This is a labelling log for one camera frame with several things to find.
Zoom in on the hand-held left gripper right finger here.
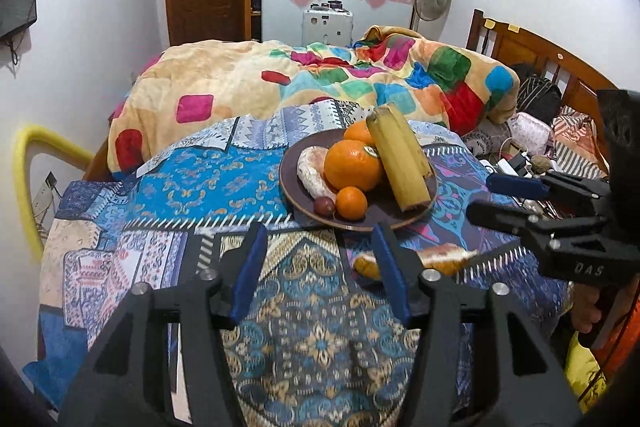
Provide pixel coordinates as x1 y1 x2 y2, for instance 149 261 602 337
371 224 583 427

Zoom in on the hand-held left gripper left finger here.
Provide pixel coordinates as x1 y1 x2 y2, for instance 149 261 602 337
57 223 269 427

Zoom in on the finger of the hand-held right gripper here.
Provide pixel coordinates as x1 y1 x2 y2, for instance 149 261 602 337
485 171 612 202
466 199 611 240

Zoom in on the peeled pomelo segment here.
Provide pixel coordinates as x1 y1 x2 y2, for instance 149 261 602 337
296 146 337 200
353 244 478 280

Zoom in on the dark brown plate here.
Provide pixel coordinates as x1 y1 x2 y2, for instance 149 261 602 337
279 128 439 233

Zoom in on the small tangerine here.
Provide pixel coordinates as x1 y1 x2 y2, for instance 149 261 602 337
335 186 369 221

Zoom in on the yellow banana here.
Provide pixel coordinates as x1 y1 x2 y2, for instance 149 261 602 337
387 103 435 180
366 107 432 212

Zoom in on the large orange with sticker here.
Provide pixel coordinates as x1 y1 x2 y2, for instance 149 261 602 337
323 139 385 192

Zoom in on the medium orange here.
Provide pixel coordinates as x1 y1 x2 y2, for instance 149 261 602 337
343 121 377 146

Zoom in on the person's right hand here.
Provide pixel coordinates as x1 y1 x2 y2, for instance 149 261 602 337
570 279 608 337

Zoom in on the pink pouch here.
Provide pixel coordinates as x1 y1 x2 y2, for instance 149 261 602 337
510 113 551 155

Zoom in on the black backpack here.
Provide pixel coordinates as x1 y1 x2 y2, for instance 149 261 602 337
515 74 563 122

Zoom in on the blue patchwork blanket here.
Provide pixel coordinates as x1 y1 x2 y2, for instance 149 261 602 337
22 99 571 427

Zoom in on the yellow cloth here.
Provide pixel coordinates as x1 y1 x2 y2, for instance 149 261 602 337
565 336 608 400

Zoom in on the wooden headboard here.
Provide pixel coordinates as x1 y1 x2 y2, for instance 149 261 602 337
465 9 621 178

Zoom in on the colourful checked blanket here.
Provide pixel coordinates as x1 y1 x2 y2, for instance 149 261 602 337
107 26 521 180

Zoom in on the white appliance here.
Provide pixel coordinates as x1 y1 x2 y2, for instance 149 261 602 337
301 6 355 48

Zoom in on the small black monitor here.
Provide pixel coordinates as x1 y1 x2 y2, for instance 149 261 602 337
0 0 38 40

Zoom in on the yellow padded rail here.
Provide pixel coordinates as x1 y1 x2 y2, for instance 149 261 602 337
14 124 96 260

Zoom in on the black cable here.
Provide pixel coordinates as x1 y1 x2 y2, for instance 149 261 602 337
5 34 26 65

